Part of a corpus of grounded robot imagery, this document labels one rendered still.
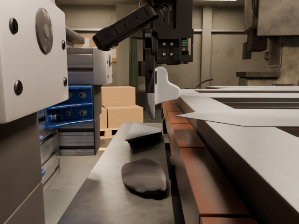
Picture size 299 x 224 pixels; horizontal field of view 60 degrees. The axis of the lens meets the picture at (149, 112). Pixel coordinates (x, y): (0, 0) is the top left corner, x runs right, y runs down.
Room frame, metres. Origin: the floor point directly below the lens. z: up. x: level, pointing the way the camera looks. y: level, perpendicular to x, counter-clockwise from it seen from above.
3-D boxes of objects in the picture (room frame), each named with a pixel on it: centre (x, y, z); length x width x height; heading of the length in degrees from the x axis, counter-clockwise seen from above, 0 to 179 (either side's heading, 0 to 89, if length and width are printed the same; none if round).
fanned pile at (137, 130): (1.00, 0.01, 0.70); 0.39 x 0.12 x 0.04; 179
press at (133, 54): (6.88, 0.11, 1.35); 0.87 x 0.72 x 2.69; 92
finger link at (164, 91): (0.44, -0.02, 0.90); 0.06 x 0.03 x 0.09; 89
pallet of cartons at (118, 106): (4.00, 0.72, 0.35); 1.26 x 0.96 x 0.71; 99
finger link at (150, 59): (0.44, 0.00, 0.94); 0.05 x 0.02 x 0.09; 179
